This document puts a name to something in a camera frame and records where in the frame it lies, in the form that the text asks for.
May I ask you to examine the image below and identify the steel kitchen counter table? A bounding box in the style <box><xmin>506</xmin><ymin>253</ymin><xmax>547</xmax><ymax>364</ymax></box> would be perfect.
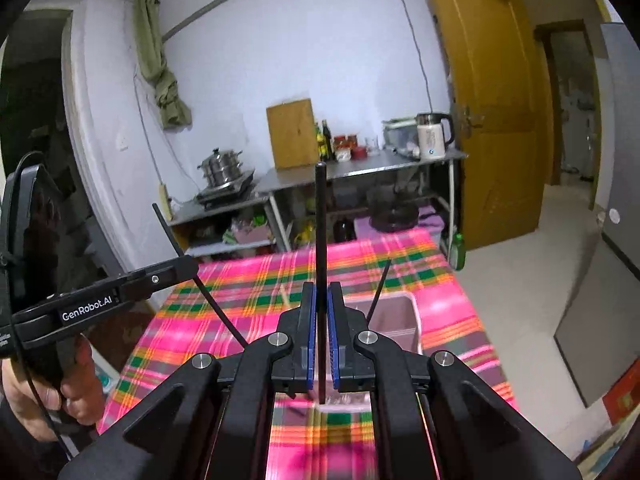
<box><xmin>254</xmin><ymin>148</ymin><xmax>466</xmax><ymax>252</ymax></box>

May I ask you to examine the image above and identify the person's left hand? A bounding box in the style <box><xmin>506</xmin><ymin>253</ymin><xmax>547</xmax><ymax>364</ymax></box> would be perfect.
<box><xmin>2</xmin><ymin>335</ymin><xmax>105</xmax><ymax>442</ymax></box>

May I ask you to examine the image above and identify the pink plastic utensil basket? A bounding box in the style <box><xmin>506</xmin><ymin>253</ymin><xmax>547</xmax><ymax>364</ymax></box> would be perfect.
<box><xmin>317</xmin><ymin>292</ymin><xmax>423</xmax><ymax>414</ymax></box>

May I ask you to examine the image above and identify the pink plaid tablecloth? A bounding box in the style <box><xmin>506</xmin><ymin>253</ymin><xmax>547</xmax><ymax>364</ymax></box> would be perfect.
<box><xmin>96</xmin><ymin>226</ymin><xmax>519</xmax><ymax>480</ymax></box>

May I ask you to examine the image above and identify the grey refrigerator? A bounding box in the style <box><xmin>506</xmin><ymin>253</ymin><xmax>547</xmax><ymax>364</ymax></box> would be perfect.
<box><xmin>552</xmin><ymin>22</ymin><xmax>640</xmax><ymax>409</ymax></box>

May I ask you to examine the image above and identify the pink small basket on shelf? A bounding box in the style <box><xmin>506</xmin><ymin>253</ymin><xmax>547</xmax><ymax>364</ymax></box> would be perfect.
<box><xmin>230</xmin><ymin>222</ymin><xmax>272</xmax><ymax>245</ymax></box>

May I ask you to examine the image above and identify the low steel shelf cabinet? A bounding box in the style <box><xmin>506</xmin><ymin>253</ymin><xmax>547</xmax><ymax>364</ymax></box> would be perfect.
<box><xmin>169</xmin><ymin>196</ymin><xmax>280</xmax><ymax>261</ymax></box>

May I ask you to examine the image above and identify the black induction cooker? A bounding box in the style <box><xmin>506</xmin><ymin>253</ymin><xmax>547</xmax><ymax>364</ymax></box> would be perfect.
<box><xmin>195</xmin><ymin>170</ymin><xmax>254</xmax><ymax>208</ymax></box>

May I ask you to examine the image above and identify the black wok pan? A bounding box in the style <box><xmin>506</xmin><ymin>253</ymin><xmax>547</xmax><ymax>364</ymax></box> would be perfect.
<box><xmin>367</xmin><ymin>186</ymin><xmax>419</xmax><ymax>233</ymax></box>

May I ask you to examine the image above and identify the stainless steel steamer pot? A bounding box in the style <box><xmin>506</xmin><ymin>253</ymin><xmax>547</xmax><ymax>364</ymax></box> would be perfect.
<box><xmin>198</xmin><ymin>148</ymin><xmax>242</xmax><ymax>188</ymax></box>

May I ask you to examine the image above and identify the green hanging cloth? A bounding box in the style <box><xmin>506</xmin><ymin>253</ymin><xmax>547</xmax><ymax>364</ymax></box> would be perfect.
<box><xmin>132</xmin><ymin>0</ymin><xmax>192</xmax><ymax>130</ymax></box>

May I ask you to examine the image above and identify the white electric kettle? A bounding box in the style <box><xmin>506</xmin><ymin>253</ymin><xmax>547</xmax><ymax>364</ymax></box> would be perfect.
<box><xmin>416</xmin><ymin>113</ymin><xmax>456</xmax><ymax>160</ymax></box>

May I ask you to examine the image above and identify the dark sauce bottle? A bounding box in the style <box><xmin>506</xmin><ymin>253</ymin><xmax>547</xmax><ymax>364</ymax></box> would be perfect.
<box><xmin>322</xmin><ymin>119</ymin><xmax>335</xmax><ymax>160</ymax></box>

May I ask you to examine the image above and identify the clear plastic container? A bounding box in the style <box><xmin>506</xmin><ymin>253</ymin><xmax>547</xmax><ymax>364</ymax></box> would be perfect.
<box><xmin>383</xmin><ymin>117</ymin><xmax>420</xmax><ymax>158</ymax></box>

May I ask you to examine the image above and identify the red lidded jar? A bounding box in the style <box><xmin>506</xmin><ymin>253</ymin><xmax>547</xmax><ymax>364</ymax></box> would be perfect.
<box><xmin>333</xmin><ymin>134</ymin><xmax>358</xmax><ymax>162</ymax></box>

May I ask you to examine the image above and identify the wooden cutting board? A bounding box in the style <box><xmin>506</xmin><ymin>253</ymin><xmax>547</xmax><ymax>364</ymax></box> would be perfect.
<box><xmin>266</xmin><ymin>99</ymin><xmax>319</xmax><ymax>169</ymax></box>

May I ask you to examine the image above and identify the yellow wooden door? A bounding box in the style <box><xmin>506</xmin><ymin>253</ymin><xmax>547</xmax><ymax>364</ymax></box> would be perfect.
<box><xmin>431</xmin><ymin>0</ymin><xmax>547</xmax><ymax>249</ymax></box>

